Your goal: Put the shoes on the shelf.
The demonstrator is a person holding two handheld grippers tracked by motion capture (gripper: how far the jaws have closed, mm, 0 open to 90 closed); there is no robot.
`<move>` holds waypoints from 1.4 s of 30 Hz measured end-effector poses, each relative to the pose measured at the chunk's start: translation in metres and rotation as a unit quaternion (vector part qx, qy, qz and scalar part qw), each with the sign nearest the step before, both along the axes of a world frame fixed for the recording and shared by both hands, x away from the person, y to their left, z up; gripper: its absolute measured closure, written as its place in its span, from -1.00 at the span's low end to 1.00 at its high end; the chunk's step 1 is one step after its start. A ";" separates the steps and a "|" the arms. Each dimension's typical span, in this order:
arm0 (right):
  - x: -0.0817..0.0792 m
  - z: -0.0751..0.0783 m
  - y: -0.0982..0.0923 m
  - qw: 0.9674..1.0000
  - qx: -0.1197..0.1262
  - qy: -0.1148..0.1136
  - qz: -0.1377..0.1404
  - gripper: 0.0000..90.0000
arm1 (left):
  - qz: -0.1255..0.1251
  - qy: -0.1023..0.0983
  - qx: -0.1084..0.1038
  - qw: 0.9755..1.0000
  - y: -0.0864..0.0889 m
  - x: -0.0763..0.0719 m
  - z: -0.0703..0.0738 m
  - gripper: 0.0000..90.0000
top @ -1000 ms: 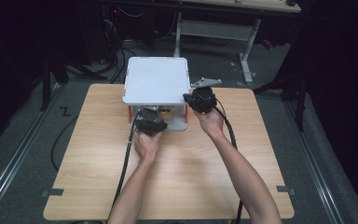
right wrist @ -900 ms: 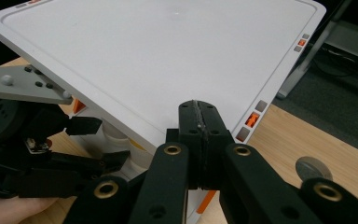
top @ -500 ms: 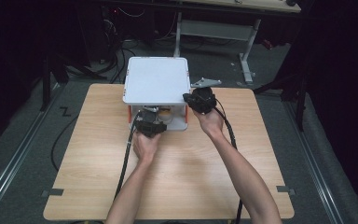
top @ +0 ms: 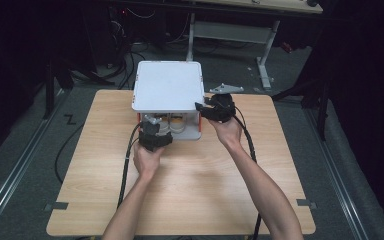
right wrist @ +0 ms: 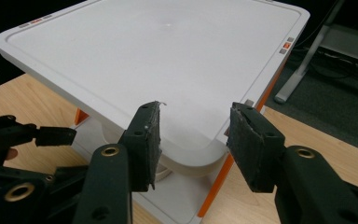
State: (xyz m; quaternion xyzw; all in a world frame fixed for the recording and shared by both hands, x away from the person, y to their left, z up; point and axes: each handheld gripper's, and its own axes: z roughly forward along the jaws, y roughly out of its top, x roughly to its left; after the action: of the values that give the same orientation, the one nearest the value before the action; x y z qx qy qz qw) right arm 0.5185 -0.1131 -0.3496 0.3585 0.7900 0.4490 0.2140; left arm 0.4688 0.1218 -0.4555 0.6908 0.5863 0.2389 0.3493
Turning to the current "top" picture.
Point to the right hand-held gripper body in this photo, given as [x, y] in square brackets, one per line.
[220, 106]

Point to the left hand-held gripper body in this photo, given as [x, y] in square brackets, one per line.
[153, 136]

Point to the white two-tier shoe rack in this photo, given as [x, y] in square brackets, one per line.
[168, 88]

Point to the person's right hand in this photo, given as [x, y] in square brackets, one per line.
[228, 132]

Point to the person's left hand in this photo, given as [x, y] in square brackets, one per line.
[147, 163]

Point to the white-framed wooden desk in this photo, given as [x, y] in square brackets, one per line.
[233, 31]

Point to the black metal stand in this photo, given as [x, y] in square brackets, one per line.
[50, 86]
[320, 100]

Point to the grey tape piece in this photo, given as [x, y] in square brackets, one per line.
[56, 206]
[306, 203]

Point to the metal floor rail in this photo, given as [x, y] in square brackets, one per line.
[16, 163]
[338, 173]

